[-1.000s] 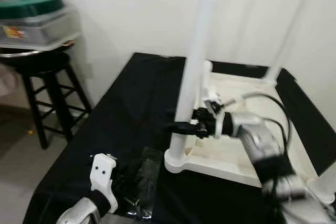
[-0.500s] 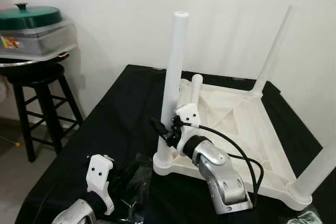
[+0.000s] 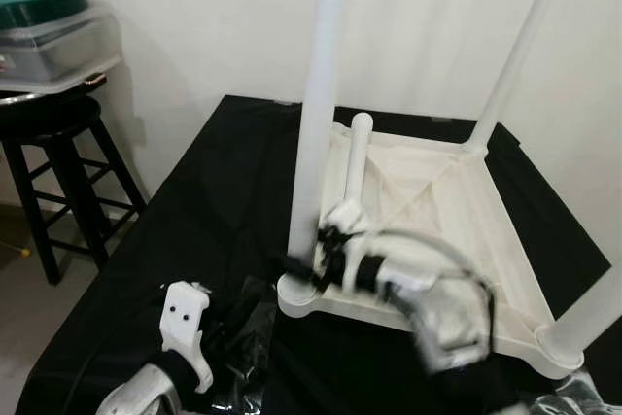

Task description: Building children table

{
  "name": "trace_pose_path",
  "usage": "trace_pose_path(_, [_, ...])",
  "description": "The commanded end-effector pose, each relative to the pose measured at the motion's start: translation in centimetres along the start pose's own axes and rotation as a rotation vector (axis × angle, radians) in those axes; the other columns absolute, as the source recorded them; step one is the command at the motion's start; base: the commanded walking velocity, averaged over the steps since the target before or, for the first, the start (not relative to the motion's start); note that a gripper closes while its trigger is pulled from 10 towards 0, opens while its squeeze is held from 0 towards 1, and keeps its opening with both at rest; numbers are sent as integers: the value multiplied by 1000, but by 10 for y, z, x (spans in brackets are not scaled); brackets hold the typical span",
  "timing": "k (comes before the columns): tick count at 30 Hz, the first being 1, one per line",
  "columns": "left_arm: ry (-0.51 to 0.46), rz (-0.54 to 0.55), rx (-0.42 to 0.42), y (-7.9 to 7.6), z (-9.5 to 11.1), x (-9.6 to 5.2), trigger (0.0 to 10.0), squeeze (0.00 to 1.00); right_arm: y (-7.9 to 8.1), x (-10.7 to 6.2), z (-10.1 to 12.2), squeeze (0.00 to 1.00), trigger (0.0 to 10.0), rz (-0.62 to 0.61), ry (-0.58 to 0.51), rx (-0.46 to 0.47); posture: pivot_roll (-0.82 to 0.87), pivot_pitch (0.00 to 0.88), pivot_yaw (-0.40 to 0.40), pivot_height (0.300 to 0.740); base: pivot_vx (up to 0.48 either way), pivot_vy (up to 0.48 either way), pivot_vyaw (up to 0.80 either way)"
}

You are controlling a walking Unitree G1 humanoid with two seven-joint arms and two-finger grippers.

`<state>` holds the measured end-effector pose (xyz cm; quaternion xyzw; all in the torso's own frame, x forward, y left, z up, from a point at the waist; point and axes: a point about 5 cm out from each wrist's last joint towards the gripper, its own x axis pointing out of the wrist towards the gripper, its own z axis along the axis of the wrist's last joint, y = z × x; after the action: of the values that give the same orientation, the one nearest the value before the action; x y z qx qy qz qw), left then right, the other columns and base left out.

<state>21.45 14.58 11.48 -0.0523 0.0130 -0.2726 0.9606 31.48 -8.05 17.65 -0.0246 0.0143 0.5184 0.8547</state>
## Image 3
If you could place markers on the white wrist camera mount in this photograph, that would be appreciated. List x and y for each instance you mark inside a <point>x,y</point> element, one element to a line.
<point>342,216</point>
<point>183,318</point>

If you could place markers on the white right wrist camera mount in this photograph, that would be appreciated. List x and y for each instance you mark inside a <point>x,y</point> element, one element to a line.
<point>342,216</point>

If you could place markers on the white plastic table leg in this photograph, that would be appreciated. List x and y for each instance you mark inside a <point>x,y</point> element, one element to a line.
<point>588,318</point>
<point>316,94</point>
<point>358,153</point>
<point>515,55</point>

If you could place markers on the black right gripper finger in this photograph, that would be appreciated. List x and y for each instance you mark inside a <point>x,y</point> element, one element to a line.
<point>299,267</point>

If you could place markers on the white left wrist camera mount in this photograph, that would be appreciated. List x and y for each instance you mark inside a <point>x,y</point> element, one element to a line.
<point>183,318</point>

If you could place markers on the black round stool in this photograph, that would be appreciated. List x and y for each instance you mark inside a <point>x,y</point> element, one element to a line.
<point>49,119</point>

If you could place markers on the clear plastic storage box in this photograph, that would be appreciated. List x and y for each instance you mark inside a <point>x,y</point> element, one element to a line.
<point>58,51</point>

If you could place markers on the black tablecloth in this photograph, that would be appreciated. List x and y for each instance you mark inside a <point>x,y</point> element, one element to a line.
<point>194,191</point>

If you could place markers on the white plastic children table top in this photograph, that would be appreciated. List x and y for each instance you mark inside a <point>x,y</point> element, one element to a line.
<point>437,191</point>

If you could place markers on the green pot lid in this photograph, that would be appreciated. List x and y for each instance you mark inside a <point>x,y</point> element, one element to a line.
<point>39,2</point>

